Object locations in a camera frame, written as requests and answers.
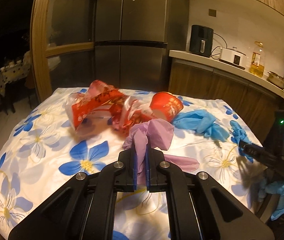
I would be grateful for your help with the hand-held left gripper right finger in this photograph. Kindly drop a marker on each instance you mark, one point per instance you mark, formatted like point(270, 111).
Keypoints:
point(148, 175)

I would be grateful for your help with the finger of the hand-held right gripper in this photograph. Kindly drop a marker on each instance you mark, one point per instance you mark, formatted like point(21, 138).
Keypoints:
point(262, 156)

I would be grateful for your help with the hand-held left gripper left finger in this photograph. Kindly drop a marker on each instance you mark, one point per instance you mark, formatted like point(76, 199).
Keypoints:
point(135, 175)

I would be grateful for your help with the blue disposable glove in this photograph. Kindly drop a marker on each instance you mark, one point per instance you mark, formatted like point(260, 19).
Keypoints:
point(199, 121)
point(238, 133)

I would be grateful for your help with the purple rubber glove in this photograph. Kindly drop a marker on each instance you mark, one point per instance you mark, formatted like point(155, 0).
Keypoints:
point(157, 132)

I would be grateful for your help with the patterned red paper cup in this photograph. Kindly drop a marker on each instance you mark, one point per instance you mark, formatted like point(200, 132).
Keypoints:
point(167, 105)

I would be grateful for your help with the red plastic bag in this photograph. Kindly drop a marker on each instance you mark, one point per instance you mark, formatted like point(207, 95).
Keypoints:
point(94, 107)

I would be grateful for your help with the steel bowl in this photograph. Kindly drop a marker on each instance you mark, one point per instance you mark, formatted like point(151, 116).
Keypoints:
point(277, 80)

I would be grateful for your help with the cooking oil bottle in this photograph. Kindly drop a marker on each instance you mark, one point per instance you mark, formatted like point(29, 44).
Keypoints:
point(256, 67)

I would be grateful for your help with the blue floral blanket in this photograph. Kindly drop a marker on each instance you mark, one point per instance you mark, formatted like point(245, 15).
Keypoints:
point(57, 155)

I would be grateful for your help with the wooden kitchen counter cabinet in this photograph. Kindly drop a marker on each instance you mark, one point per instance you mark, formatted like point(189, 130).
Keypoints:
point(207, 80)

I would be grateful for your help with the white electric cooker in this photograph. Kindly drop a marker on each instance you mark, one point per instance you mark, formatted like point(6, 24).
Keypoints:
point(229, 56)

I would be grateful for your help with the black air fryer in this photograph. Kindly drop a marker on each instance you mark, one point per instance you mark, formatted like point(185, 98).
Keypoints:
point(199, 37)

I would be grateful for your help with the dark steel refrigerator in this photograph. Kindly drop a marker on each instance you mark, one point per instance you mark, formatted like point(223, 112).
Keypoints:
point(132, 17)

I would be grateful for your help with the table with dotted cloth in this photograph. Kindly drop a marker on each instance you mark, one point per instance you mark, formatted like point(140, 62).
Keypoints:
point(12, 75)

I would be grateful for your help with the wooden glass door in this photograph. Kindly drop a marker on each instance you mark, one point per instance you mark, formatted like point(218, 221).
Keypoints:
point(39, 42)

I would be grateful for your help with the dark wall outlet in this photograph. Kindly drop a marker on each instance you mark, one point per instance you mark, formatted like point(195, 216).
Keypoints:
point(212, 12)

